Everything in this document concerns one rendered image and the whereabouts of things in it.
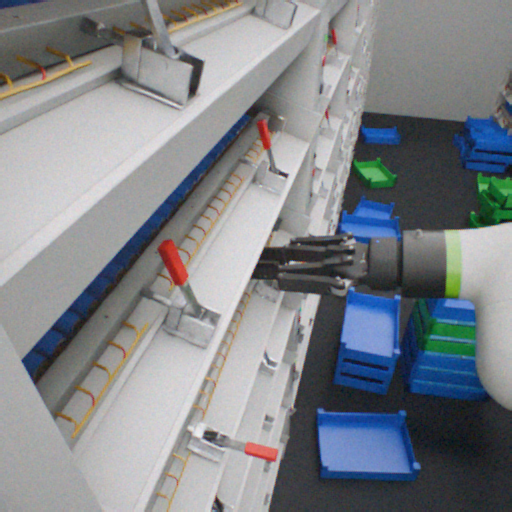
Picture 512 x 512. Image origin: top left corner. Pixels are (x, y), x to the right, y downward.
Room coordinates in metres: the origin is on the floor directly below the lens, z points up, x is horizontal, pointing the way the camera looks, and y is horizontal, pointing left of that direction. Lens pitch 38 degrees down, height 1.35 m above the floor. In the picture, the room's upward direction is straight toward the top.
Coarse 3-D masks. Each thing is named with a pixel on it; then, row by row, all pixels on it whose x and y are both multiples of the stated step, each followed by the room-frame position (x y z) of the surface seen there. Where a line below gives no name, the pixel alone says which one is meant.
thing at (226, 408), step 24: (288, 216) 0.67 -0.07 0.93; (288, 240) 0.65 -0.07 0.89; (264, 312) 0.46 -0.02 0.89; (240, 336) 0.40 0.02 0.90; (264, 336) 0.41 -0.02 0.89; (216, 360) 0.35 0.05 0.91; (240, 360) 0.36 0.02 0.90; (240, 384) 0.33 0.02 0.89; (192, 408) 0.28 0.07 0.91; (216, 408) 0.29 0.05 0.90; (240, 408) 0.29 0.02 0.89; (192, 456) 0.23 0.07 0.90; (192, 480) 0.20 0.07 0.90; (216, 480) 0.20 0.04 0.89; (168, 504) 0.18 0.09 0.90; (192, 504) 0.18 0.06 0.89
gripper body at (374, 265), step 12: (372, 240) 0.46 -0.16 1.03; (384, 240) 0.46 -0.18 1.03; (360, 252) 0.47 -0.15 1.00; (372, 252) 0.44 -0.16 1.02; (384, 252) 0.44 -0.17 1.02; (360, 264) 0.44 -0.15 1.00; (372, 264) 0.43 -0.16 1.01; (384, 264) 0.42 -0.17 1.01; (336, 276) 0.44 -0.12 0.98; (348, 276) 0.43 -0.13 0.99; (360, 276) 0.42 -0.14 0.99; (372, 276) 0.42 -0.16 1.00; (384, 276) 0.42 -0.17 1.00; (372, 288) 0.42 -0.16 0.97; (384, 288) 0.42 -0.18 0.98
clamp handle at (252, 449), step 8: (216, 440) 0.23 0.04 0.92; (224, 440) 0.24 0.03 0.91; (232, 440) 0.24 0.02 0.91; (232, 448) 0.23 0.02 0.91; (240, 448) 0.23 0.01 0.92; (248, 448) 0.23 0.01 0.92; (256, 448) 0.23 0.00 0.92; (264, 448) 0.23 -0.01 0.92; (272, 448) 0.23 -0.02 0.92; (256, 456) 0.22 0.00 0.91; (264, 456) 0.22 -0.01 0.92; (272, 456) 0.22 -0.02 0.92
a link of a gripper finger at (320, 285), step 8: (280, 272) 0.45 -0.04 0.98; (280, 280) 0.44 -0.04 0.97; (288, 280) 0.44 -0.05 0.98; (296, 280) 0.43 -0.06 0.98; (304, 280) 0.43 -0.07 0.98; (312, 280) 0.42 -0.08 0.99; (320, 280) 0.42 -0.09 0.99; (328, 280) 0.42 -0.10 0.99; (336, 280) 0.42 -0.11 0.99; (280, 288) 0.44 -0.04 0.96; (288, 288) 0.44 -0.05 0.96; (296, 288) 0.43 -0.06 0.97; (304, 288) 0.43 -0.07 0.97; (312, 288) 0.42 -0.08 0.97; (320, 288) 0.42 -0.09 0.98; (328, 288) 0.42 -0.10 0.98; (336, 288) 0.41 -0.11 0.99; (344, 288) 0.40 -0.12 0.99; (336, 296) 0.41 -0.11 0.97; (344, 296) 0.40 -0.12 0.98
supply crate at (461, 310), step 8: (432, 304) 0.95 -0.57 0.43; (440, 304) 0.92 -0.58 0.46; (448, 304) 0.98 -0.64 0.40; (456, 304) 0.98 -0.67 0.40; (464, 304) 0.98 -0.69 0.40; (472, 304) 0.97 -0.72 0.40; (432, 312) 0.93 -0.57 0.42; (440, 312) 0.92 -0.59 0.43; (448, 312) 0.91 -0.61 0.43; (456, 312) 0.91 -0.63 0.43; (464, 312) 0.91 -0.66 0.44; (472, 312) 0.90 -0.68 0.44; (464, 320) 0.90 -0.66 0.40; (472, 320) 0.90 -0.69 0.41
